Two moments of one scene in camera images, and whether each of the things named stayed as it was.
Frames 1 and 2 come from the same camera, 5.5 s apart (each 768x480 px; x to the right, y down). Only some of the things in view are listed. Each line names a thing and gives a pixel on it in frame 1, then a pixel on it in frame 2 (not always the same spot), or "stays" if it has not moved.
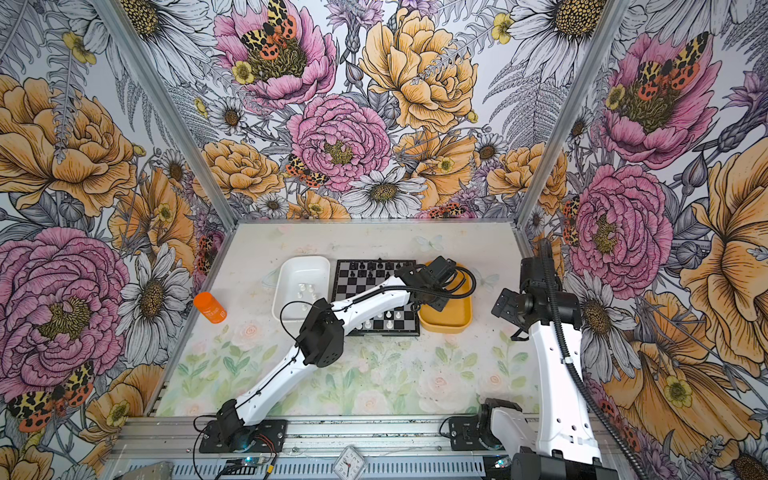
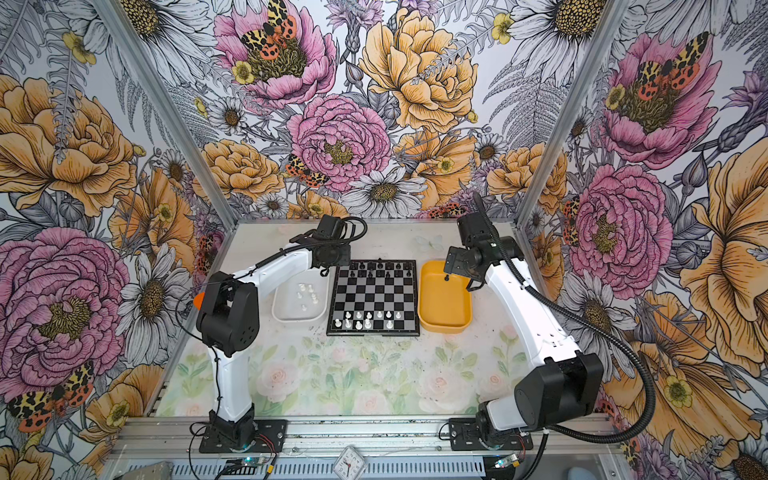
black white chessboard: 354,276 stays
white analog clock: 350,464 stays
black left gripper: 439,303 → 344,259
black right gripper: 506,305 → 454,263
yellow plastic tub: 456,314 stays
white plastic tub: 301,282 stays
